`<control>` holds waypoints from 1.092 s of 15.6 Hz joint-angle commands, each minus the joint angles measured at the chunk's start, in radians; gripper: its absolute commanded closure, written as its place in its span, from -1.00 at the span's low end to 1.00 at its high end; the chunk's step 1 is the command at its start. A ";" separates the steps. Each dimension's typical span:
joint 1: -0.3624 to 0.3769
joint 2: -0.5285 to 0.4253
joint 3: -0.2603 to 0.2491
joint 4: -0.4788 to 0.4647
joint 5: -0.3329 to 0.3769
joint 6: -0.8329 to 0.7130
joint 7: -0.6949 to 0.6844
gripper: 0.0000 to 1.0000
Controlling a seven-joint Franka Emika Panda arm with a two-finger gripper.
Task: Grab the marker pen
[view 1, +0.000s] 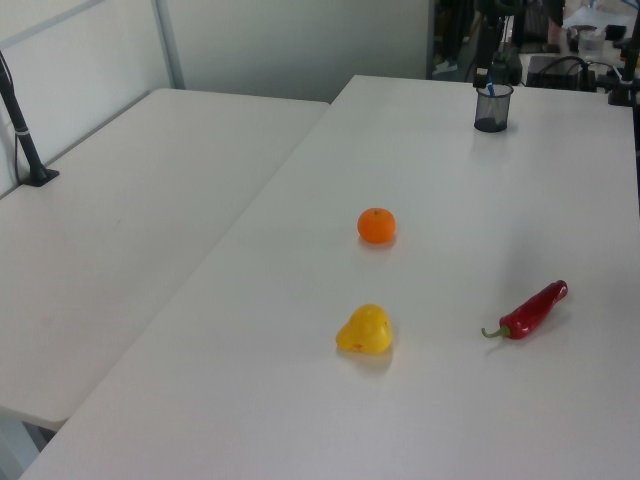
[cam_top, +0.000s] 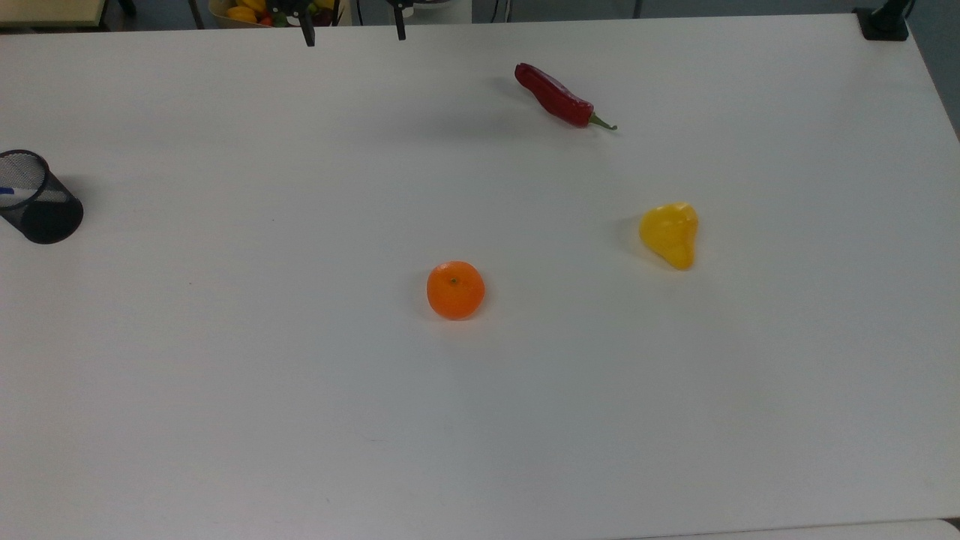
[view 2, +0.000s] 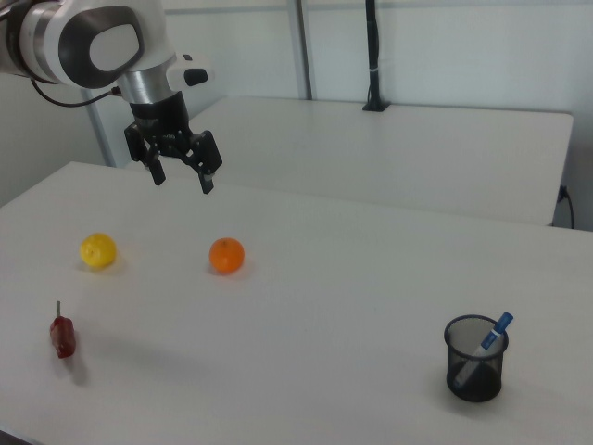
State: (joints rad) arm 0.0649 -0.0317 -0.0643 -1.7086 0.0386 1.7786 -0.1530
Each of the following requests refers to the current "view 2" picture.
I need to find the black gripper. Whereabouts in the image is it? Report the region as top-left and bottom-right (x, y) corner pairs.
(123, 91), (224, 196)

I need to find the blue white marker pen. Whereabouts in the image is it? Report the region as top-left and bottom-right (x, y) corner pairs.
(452, 311), (515, 389)

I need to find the black mesh pen cup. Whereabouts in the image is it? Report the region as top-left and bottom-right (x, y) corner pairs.
(444, 314), (511, 402)

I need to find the orange mandarin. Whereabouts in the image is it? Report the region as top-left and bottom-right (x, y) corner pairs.
(208, 236), (246, 274)

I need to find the yellow bell pepper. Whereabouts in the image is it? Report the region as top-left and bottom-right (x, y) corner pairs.
(79, 232), (118, 268)

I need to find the red chili pepper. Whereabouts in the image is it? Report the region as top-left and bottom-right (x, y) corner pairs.
(49, 300), (77, 361)

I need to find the black pole with clamp base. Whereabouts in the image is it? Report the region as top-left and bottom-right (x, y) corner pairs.
(361, 0), (390, 113)

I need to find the grey partition post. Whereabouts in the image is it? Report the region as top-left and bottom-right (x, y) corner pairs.
(82, 92), (117, 168)
(290, 0), (313, 100)

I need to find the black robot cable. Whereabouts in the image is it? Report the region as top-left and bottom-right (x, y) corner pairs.
(30, 78), (125, 107)

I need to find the black plug cable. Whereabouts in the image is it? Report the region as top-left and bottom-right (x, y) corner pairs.
(558, 184), (575, 231)

